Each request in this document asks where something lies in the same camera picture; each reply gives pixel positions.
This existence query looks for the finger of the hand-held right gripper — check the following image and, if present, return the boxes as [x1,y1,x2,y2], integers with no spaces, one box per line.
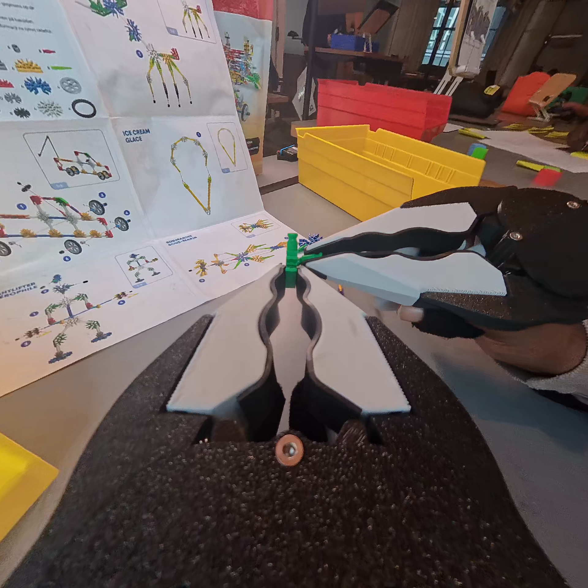
[304,246,508,306]
[316,202,481,258]

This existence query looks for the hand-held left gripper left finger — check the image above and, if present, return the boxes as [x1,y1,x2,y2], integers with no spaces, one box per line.
[165,266,288,418]

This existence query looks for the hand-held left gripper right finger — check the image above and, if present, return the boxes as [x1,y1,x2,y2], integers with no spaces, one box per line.
[296,269,412,418]

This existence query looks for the green and blue toy assembly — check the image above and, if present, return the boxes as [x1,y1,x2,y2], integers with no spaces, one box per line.
[285,233,323,289]

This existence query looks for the yellow divided plastic bin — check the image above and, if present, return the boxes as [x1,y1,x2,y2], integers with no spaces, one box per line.
[0,432,59,543]

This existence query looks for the person's right forearm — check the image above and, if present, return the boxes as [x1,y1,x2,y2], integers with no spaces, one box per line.
[501,319,588,412]

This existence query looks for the grey desk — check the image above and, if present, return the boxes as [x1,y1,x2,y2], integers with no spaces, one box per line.
[0,181,588,579]

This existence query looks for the person's right hand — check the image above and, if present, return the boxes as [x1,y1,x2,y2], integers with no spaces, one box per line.
[397,305,588,375]

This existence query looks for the stack of red plastic bins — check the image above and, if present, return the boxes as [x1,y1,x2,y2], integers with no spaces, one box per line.
[317,78,453,143]

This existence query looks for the black printed cardboard box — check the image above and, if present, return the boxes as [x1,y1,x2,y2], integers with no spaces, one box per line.
[294,64,319,122]

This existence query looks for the orange plastic object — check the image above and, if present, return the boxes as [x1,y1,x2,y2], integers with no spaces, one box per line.
[501,71,577,118]

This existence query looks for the paned window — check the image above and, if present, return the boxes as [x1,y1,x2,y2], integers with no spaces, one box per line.
[423,2,460,70]

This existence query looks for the blue plastic crate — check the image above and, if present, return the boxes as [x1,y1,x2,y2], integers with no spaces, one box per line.
[330,33,381,52]

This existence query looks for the white toy instruction sheet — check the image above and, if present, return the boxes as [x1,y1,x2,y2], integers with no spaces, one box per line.
[0,0,318,398]

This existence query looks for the yellow toy set box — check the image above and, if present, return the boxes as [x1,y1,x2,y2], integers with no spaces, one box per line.
[212,0,276,175]

